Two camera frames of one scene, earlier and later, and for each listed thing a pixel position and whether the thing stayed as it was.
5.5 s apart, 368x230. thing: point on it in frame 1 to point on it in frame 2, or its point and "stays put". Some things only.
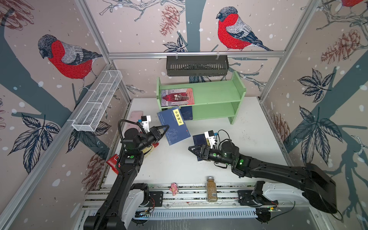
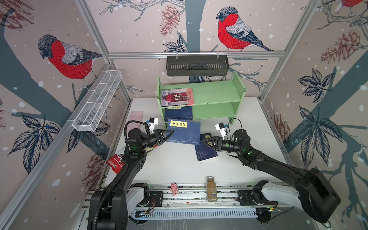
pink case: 134,116 stays put
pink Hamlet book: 172,97 stays put
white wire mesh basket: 97,100 stays put
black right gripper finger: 197,150 to 212,140
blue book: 178,130 to 185,131
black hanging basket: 197,65 stays put
